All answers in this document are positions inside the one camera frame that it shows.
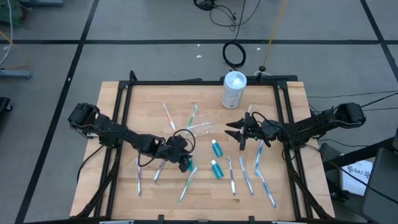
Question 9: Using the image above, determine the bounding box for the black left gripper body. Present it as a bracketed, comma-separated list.
[161, 134, 193, 174]

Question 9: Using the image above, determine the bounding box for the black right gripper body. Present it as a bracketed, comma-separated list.
[238, 111, 280, 152]

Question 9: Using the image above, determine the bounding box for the blue toothbrush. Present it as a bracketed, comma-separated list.
[238, 157, 255, 196]
[254, 140, 264, 170]
[255, 169, 278, 209]

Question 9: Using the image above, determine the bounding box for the purple toothbrush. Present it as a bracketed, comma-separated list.
[152, 160, 167, 184]
[134, 157, 143, 197]
[226, 156, 236, 197]

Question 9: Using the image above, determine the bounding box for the green toothbrush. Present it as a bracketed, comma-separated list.
[187, 104, 199, 130]
[178, 166, 199, 205]

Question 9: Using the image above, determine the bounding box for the white wipes canister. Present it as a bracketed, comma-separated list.
[220, 70, 248, 110]

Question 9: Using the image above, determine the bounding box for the black knob with white tie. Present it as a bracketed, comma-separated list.
[253, 65, 273, 77]

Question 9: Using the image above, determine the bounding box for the black diagonal beam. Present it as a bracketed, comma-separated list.
[322, 136, 398, 171]

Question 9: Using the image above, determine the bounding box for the white printed paper sheet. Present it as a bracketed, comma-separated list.
[340, 160, 374, 197]

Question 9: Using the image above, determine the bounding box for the dark grey chair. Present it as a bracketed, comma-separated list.
[361, 147, 398, 224]

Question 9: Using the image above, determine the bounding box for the grey floor bar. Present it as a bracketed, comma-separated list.
[0, 68, 32, 80]

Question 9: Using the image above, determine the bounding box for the black floor object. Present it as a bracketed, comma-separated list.
[0, 96, 13, 121]

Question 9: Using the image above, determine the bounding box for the green bundle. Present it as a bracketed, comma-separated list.
[0, 0, 27, 27]

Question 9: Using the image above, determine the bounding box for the black metal table frame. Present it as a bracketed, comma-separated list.
[70, 74, 336, 224]

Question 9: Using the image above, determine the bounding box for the coiled black cable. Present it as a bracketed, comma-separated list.
[221, 42, 247, 69]

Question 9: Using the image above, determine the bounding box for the thin black floor cable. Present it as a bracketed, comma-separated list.
[307, 90, 398, 99]

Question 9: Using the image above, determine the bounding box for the yellow cable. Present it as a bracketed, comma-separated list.
[262, 0, 289, 68]

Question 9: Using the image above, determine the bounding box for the thick black floor cable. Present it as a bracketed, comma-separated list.
[360, 91, 398, 110]

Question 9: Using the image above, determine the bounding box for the tangled black cable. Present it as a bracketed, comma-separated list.
[193, 0, 262, 32]

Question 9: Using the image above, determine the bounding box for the white cable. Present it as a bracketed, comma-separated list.
[0, 0, 15, 66]

